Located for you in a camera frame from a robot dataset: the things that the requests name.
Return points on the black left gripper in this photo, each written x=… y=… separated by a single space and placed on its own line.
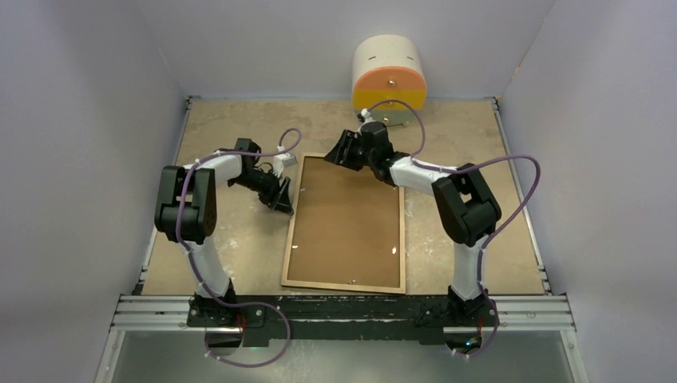
x=280 y=201

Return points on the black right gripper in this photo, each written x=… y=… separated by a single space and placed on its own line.
x=347 y=140

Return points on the wooden picture frame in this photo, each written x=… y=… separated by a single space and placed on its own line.
x=291 y=259

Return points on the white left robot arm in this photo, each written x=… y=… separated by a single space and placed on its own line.
x=186 y=212

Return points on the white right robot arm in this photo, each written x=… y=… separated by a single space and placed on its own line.
x=467 y=208

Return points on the small round drawer cabinet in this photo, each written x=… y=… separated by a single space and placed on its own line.
x=387 y=79

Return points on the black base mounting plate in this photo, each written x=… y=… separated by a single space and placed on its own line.
x=425 y=319

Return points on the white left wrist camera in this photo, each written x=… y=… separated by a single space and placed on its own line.
x=282 y=161

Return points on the aluminium rail frame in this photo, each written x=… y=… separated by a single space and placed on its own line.
x=354 y=235

